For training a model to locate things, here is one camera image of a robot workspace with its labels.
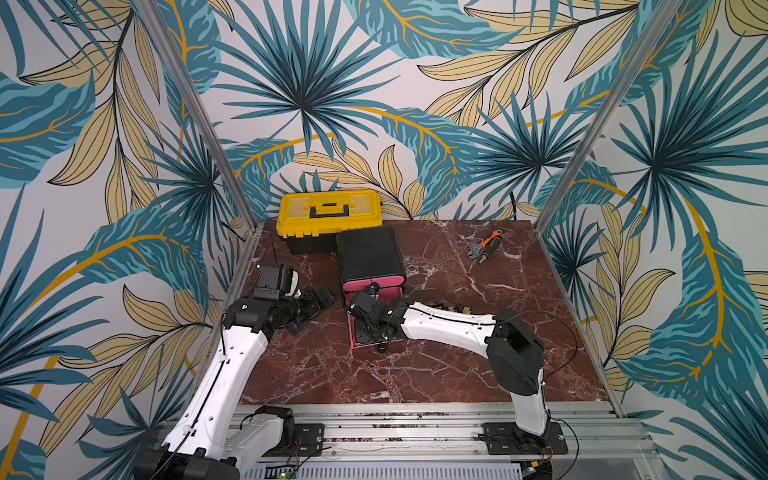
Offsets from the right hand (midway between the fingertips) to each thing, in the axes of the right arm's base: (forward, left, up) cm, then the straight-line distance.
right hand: (360, 332), depth 85 cm
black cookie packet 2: (+9, -33, -4) cm, 35 cm away
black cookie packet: (+9, -28, -4) cm, 30 cm away
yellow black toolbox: (+34, +17, +11) cm, 40 cm away
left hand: (0, +8, +13) cm, 15 cm away
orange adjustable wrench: (+33, -42, -5) cm, 53 cm away
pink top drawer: (+9, -2, +10) cm, 14 cm away
